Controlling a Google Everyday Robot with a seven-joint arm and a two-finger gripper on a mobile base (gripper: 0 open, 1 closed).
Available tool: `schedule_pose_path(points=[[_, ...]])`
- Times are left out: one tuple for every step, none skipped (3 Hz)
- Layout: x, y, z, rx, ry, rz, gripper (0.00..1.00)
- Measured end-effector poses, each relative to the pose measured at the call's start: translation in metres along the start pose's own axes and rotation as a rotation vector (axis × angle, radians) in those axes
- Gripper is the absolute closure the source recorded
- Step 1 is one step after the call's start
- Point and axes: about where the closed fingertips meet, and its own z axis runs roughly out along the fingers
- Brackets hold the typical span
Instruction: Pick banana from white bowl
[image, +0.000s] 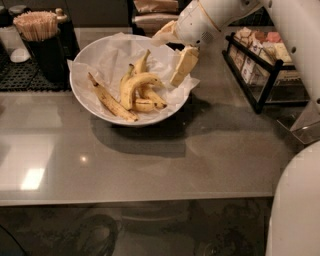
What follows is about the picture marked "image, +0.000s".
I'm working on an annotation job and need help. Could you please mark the sugar and tea packets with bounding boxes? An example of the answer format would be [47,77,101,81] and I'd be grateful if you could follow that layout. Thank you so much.
[229,27,293,86]

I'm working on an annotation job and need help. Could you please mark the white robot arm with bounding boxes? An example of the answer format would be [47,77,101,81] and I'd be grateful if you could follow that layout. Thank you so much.
[153,0,320,256]

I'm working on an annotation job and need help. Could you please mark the white paper liner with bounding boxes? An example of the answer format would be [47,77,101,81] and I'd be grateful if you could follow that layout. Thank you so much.
[66,32,201,123]

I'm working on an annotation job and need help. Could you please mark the dark bottle with wooden cap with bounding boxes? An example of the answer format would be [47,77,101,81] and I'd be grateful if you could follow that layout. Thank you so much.
[55,8,80,60]

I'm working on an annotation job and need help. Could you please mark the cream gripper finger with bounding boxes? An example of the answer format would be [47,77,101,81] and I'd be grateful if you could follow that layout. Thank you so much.
[151,20,177,46]
[170,46,199,87]

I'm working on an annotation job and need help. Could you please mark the small yellow banana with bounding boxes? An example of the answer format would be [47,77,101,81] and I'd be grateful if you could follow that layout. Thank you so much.
[120,63,134,100]

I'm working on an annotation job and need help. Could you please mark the brown paper napkins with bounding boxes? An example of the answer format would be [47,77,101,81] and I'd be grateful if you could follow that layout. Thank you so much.
[133,0,179,35]

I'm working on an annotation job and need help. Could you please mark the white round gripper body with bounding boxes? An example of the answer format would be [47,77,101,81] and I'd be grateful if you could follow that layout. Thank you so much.
[175,0,221,47]

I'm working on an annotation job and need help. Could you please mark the black napkin holder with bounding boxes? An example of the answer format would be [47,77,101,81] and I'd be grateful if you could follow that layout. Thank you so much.
[127,0,190,38]

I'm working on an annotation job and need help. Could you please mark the black cable coil under table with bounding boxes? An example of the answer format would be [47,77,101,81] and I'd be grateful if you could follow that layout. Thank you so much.
[53,213,123,256]

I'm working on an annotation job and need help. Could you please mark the black wire condiment rack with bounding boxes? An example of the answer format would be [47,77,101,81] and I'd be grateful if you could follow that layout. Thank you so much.
[222,33,309,113]

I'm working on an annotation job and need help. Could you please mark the black rubber mat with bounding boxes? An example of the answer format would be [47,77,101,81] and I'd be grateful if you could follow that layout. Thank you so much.
[0,49,71,92]

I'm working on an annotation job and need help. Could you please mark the spotted banana at left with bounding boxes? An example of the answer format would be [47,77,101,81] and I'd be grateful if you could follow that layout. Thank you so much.
[87,73,138,122]

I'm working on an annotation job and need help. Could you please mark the white bowl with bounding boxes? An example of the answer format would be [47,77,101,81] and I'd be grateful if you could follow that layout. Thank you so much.
[69,34,192,128]

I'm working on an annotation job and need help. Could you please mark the upright yellow banana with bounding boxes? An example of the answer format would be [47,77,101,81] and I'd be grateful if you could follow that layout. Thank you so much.
[133,49,150,74]

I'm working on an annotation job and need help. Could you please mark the clear acrylic stand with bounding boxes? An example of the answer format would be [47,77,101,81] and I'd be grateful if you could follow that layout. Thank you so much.
[278,101,320,145]

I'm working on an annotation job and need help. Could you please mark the wooden stirrer sticks bundle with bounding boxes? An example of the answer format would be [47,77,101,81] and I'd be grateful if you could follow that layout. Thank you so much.
[13,11,58,42]

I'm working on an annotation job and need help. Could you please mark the black stirrer holder cup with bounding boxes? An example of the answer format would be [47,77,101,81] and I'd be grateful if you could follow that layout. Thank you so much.
[22,32,68,82]

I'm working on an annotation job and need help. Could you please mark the large curved yellow banana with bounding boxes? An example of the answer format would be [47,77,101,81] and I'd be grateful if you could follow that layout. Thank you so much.
[120,72,163,110]

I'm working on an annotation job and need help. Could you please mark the lower short yellow banana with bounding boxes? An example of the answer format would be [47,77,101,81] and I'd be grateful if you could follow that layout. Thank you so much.
[132,85,167,112]

